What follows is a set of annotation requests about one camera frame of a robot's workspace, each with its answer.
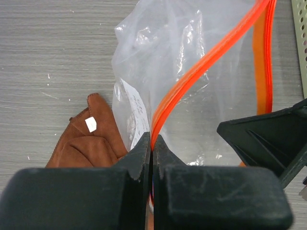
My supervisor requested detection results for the pale green perforated basket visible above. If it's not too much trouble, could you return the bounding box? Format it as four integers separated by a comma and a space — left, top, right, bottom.
291, 0, 307, 99

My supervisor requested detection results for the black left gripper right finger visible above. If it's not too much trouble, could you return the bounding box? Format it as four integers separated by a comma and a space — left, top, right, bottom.
152, 136, 293, 230

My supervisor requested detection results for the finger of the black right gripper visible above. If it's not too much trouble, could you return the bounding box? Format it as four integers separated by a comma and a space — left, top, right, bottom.
217, 100, 307, 187

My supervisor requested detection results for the clear zip top bag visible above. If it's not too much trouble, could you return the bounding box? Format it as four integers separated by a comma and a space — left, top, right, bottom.
112, 0, 276, 166

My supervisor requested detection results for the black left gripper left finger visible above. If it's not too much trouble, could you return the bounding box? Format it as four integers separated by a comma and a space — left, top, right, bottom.
0, 132, 151, 230

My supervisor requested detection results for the brown cloth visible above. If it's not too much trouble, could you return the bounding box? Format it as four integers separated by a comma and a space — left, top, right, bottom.
46, 93, 128, 168

